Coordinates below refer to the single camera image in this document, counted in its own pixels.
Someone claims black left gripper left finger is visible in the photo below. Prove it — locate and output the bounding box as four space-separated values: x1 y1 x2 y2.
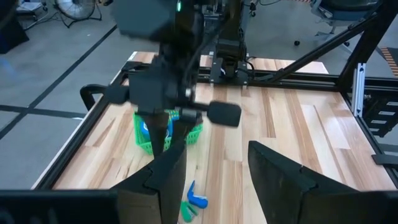
111 141 188 224

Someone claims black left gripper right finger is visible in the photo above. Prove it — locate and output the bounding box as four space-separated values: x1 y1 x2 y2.
248 140 359 224

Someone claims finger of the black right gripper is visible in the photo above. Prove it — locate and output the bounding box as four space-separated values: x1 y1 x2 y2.
144 111 171 157
172 119 203 149

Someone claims green mini stapler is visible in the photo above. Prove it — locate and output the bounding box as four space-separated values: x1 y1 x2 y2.
180 200 200 223

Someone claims green plastic basket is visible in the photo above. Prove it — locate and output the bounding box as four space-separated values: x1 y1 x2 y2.
132 108 204 156

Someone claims black table clamp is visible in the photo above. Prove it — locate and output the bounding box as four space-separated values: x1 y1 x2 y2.
371 153 398 166
79 83 108 111

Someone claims black floor fan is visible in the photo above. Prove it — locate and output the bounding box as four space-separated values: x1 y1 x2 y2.
54 0 103 22

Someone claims office chair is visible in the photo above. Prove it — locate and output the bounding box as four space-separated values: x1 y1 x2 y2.
310 0 385 47

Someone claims silver aluminium bracket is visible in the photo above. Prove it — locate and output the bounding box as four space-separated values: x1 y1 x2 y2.
351 62 367 118

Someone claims black striped cable ramp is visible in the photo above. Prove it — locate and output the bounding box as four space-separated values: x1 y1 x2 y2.
376 45 398 78

